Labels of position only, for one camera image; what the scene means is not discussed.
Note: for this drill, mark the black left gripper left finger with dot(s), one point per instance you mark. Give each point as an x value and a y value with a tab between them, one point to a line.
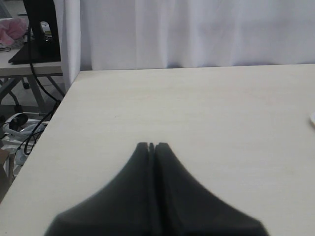
124	207

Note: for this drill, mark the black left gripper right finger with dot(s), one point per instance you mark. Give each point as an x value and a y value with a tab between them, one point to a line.
187	208

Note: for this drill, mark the white rectangular plastic tray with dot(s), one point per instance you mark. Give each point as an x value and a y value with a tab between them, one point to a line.
312	118

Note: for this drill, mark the white headset on floor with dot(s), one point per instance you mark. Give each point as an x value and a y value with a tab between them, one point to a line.
21	125

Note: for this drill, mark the white backdrop curtain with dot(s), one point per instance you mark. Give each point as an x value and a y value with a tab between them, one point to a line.
153	34

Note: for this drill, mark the black monitor stand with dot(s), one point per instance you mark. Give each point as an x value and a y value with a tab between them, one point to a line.
45	46

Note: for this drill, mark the white side desk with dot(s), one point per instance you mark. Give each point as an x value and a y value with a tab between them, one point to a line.
15	72

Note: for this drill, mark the pink cloth bundle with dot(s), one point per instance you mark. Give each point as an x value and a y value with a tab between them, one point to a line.
11	30

